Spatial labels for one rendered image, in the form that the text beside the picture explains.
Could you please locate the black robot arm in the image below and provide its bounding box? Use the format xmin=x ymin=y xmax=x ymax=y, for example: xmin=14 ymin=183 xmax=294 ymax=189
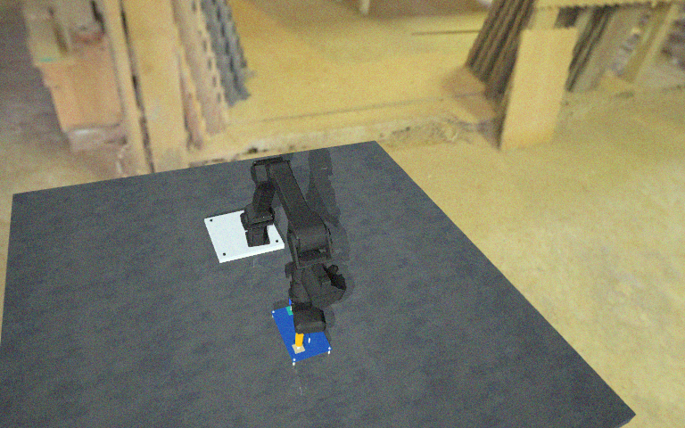
xmin=240 ymin=157 xmax=346 ymax=309

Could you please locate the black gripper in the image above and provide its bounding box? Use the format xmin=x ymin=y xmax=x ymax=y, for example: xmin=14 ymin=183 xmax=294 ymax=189
xmin=285 ymin=262 xmax=326 ymax=334

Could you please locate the blue circuit board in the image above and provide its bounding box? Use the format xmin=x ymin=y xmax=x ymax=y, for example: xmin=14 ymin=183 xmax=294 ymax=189
xmin=271 ymin=306 xmax=332 ymax=365

